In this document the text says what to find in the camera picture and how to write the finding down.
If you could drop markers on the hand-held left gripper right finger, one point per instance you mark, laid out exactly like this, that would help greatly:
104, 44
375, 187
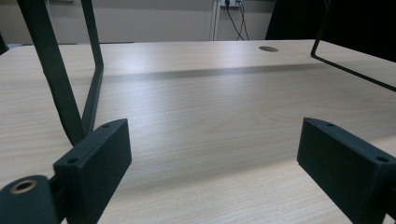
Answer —
342, 168

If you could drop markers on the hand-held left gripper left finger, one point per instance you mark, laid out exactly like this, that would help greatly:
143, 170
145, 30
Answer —
93, 174

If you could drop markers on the white wall conduit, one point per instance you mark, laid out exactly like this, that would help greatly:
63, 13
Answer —
216, 21

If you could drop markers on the white wall socket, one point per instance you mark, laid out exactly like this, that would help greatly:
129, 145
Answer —
232, 2

